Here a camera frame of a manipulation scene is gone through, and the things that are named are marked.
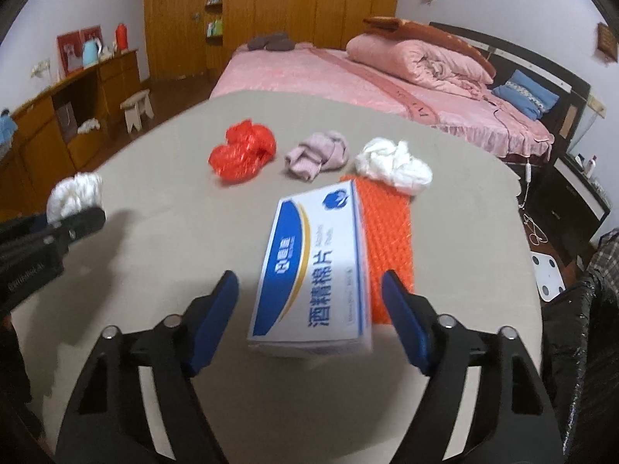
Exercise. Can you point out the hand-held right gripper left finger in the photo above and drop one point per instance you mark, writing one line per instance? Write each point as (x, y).
(213, 324)

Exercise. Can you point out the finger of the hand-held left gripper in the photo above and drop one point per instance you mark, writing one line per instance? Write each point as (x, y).
(80, 226)

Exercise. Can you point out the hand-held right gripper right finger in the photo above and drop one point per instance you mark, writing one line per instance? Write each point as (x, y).
(406, 324)

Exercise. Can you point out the white tissue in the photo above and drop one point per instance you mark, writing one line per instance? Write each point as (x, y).
(394, 167)
(75, 196)

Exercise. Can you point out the orange spiky mat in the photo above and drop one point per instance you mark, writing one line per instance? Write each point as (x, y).
(387, 232)

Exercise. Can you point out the white and blue box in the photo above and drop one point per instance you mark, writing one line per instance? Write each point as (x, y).
(309, 270)

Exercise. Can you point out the red plastic bag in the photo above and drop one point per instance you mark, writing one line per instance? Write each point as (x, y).
(242, 152)

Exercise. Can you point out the black bag-lined waste bin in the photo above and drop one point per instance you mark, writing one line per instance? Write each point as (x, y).
(580, 348)

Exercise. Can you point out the small cloth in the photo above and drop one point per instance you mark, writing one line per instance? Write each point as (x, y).
(317, 154)

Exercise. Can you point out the wooden sideboard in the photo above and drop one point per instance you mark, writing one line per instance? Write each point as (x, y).
(38, 145)

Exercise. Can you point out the white cloth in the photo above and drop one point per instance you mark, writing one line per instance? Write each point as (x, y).
(88, 126)

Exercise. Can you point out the paper bag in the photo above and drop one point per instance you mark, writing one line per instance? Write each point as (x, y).
(66, 123)

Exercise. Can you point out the small wooden stool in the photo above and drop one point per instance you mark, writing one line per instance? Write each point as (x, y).
(137, 109)

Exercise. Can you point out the white bathroom scale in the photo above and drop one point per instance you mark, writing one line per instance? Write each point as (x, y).
(546, 275)

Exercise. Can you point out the light blue kettle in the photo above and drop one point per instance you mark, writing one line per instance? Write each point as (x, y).
(92, 54)

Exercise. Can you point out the red thermos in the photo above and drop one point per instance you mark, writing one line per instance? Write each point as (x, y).
(122, 37)

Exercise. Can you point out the black nightstand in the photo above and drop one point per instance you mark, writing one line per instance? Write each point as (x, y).
(566, 212)

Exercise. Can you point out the white bottle with dark cap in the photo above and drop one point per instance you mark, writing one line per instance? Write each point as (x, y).
(590, 167)

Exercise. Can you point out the blue pillow with patterned band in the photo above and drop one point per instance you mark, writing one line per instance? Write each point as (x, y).
(524, 94)

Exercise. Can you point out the folded pink quilt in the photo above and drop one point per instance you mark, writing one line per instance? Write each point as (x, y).
(411, 63)

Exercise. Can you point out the bed with pink bedspread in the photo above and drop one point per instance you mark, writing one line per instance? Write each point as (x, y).
(314, 77)

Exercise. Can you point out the brown plush neck pillow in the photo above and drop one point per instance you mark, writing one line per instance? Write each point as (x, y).
(271, 42)

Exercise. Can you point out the dark wooden headboard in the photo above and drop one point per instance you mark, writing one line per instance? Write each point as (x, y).
(556, 77)

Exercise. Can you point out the wooden wardrobe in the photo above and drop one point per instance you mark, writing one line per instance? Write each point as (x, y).
(290, 5)

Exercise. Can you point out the red photo frame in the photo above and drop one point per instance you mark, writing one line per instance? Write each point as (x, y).
(92, 33)
(68, 53)

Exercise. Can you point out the beige wall socket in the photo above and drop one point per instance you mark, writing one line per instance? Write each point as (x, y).
(597, 106)

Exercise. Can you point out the large brown wall lamp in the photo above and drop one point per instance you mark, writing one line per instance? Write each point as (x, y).
(607, 41)

